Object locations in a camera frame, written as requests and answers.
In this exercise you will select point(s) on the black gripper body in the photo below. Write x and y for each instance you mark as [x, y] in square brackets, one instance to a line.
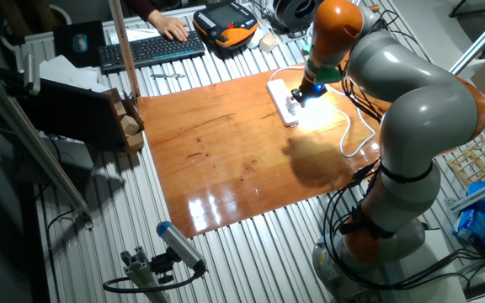
[312, 90]

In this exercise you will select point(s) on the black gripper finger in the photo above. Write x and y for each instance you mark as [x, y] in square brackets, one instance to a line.
[302, 102]
[295, 95]

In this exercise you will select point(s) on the white bulb holder with bulb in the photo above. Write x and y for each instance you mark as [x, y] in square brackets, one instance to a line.
[291, 105]

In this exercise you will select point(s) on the forearm in dark red sleeve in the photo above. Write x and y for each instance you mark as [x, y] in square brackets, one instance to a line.
[141, 7]

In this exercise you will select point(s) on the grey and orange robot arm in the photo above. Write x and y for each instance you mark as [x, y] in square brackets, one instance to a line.
[427, 109]

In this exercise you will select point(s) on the bystander hand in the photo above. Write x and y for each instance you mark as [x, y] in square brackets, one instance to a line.
[171, 27]

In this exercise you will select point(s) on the white power strip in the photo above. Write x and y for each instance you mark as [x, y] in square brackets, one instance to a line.
[278, 92]

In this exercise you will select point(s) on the small wooden cube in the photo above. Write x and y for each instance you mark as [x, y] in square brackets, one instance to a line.
[268, 43]

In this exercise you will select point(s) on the white rounded object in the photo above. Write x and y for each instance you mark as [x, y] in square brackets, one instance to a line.
[254, 38]

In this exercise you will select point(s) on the black filament spool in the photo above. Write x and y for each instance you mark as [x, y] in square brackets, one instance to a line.
[295, 10]

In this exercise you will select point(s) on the orange and black teach pendant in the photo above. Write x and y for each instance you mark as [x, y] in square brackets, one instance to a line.
[225, 25]

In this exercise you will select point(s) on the wooden mallet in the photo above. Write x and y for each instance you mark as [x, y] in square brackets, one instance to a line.
[375, 7]

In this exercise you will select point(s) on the wooden board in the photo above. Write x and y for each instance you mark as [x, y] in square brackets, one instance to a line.
[209, 168]

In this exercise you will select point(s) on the silver pen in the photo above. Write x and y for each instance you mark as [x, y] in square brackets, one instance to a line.
[166, 76]

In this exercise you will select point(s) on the black keyboard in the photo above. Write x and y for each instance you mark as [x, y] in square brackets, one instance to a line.
[152, 52]

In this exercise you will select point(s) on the wooden block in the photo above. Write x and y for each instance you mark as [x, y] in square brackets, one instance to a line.
[120, 108]
[134, 142]
[129, 125]

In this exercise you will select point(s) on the wooden rack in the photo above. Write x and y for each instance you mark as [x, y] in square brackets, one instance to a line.
[474, 164]

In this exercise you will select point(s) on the grey computer mouse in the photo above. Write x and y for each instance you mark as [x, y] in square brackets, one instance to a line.
[80, 43]

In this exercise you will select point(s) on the black monitor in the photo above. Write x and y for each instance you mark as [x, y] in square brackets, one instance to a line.
[65, 113]

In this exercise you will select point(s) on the white paper stack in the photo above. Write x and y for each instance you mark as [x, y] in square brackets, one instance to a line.
[65, 73]

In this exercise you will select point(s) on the black mouse pad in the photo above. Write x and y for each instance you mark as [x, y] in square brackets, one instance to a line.
[63, 50]

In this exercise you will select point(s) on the grey metal tripod bar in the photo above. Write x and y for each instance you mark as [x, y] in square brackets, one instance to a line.
[28, 139]

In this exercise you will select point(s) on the silver camera with blue end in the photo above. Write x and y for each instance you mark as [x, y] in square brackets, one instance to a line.
[179, 244]

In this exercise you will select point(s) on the aluminium profile post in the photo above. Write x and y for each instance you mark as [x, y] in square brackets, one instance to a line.
[141, 273]

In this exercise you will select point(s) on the silver side camera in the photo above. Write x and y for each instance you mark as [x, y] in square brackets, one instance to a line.
[31, 73]

